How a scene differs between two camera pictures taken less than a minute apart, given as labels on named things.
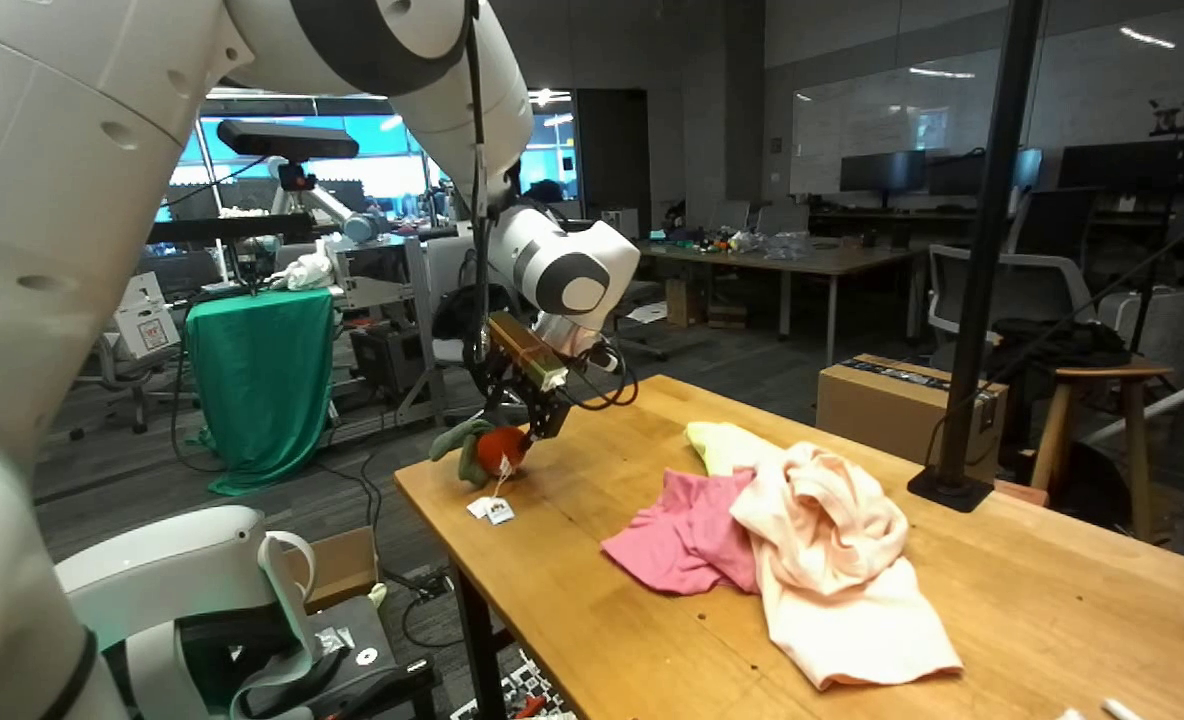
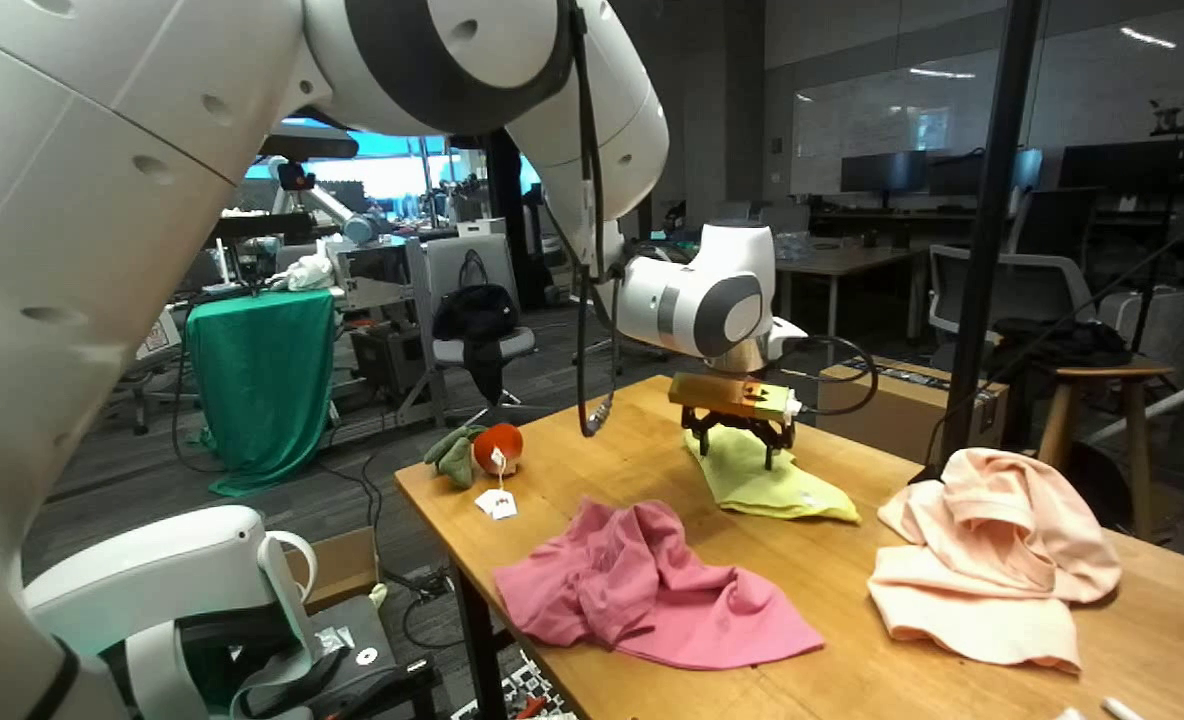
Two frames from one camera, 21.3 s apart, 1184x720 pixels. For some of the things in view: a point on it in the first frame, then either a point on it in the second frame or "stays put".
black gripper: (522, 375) -> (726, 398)
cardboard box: (905, 405) stays put
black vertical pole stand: (955, 485) stays put
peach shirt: (837, 579) -> (998, 555)
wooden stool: (1048, 443) stays put
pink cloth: (688, 539) -> (622, 572)
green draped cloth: (264, 369) stays put
